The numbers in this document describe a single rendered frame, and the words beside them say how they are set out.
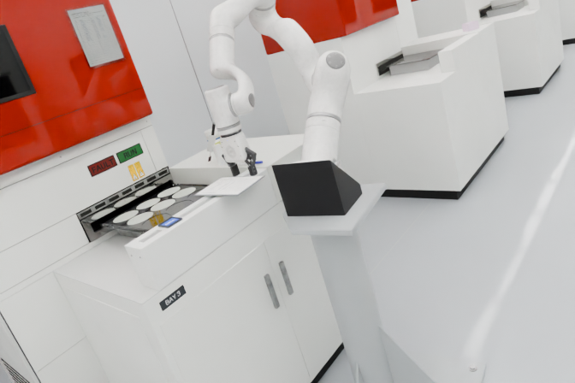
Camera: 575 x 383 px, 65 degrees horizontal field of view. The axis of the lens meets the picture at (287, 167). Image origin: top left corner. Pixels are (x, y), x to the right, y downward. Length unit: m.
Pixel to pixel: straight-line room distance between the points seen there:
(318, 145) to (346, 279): 0.46
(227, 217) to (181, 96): 2.60
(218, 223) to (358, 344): 0.67
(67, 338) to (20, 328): 0.18
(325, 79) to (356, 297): 0.75
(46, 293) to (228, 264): 0.72
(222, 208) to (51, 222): 0.69
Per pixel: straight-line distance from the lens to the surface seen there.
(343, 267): 1.55
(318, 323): 1.95
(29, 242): 1.88
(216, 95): 1.52
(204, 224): 1.45
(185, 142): 4.00
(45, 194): 1.88
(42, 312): 1.95
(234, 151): 1.57
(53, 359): 2.01
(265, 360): 1.75
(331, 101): 1.54
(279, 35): 1.70
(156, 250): 1.37
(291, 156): 1.73
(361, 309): 1.66
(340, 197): 1.41
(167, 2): 4.14
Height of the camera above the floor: 1.43
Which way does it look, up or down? 17 degrees down
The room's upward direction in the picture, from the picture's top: 17 degrees counter-clockwise
